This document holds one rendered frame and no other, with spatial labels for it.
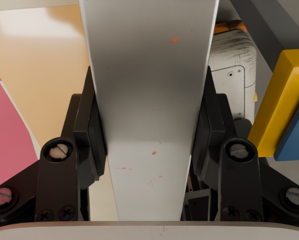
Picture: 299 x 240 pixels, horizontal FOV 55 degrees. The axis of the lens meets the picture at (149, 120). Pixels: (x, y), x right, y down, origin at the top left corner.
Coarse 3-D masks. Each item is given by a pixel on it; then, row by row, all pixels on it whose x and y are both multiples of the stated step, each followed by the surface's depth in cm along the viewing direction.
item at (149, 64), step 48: (96, 0) 8; (144, 0) 8; (192, 0) 8; (96, 48) 9; (144, 48) 9; (192, 48) 9; (96, 96) 10; (144, 96) 10; (192, 96) 10; (144, 144) 12; (192, 144) 12; (144, 192) 15
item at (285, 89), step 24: (240, 0) 46; (264, 0) 42; (264, 24) 38; (288, 24) 37; (264, 48) 39; (288, 48) 34; (288, 72) 25; (264, 96) 29; (288, 96) 26; (264, 120) 30; (288, 120) 29; (264, 144) 31
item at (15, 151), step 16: (0, 96) 15; (0, 112) 16; (16, 112) 16; (0, 128) 17; (16, 128) 17; (0, 144) 18; (16, 144) 18; (32, 144) 18; (0, 160) 19; (16, 160) 19; (32, 160) 19; (0, 176) 20
